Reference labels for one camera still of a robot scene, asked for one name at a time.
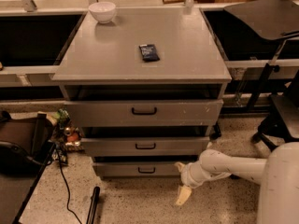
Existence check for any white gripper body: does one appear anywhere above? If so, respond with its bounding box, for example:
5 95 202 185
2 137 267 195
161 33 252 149
180 161 230 189

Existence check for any grey bottom drawer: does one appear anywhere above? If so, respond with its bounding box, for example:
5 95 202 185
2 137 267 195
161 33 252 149
93 161 179 178

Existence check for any grey drawer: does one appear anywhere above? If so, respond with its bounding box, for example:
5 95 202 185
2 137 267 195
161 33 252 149
65 100 223 127
93 161 179 178
82 137 209 157

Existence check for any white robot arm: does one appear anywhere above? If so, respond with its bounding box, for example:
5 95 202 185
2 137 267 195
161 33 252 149
175 142 299 224

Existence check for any grey middle drawer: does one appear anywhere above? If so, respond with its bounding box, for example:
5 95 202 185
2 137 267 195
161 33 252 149
82 137 209 157

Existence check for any grey drawer cabinet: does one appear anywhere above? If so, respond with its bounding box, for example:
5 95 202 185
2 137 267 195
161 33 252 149
53 7 231 164

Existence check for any grey top drawer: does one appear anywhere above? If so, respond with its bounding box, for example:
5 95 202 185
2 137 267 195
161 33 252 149
65 100 223 127

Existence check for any black rod on floor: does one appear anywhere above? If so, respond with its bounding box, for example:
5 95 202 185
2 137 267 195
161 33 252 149
86 186 100 224

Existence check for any pile of colourful items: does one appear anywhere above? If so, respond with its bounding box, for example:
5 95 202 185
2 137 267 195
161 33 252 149
51 108 83 165

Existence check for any dark blue snack packet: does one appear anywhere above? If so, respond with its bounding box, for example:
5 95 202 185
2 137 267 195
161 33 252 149
139 44 160 62

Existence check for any black side table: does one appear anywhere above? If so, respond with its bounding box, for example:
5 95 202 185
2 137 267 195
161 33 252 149
0 143 55 224

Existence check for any wooden stick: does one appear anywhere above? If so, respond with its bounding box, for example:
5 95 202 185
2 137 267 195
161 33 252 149
163 0 185 4

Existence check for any white bowl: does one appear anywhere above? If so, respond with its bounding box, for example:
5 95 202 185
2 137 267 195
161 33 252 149
89 2 116 23

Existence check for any black office chair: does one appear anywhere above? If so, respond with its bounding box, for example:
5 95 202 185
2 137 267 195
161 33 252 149
223 0 299 152

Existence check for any black cable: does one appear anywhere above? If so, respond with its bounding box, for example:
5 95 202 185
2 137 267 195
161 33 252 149
54 147 82 224

